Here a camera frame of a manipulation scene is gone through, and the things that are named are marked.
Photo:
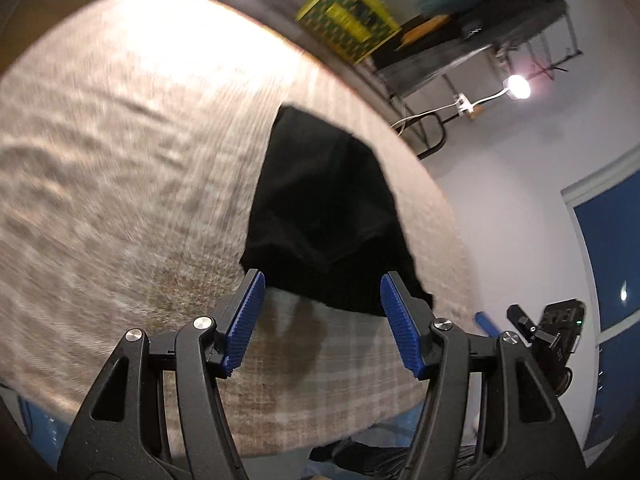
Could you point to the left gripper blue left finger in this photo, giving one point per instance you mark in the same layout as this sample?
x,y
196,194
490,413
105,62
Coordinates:
x,y
236,316

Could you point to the black long-sleeve sweater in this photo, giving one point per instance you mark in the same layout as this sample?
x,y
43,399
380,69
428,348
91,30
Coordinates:
x,y
324,223

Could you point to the grey plaid long coat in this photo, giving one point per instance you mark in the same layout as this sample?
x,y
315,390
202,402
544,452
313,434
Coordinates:
x,y
499,26

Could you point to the yellow green storage box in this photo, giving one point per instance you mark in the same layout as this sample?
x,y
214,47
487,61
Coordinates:
x,y
352,29

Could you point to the beige plaid bed blanket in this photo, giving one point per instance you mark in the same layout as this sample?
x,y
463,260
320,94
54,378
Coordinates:
x,y
132,139

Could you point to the blue window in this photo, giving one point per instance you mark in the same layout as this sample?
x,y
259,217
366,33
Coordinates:
x,y
604,208

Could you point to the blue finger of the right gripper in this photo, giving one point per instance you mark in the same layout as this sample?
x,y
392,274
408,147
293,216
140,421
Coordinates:
x,y
486,324

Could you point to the white clip-on lamp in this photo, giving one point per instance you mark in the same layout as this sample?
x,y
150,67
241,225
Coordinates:
x,y
516,87

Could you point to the orange hanging garment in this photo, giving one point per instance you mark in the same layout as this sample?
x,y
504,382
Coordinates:
x,y
419,31

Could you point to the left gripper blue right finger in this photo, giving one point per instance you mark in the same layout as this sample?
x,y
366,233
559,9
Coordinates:
x,y
410,320

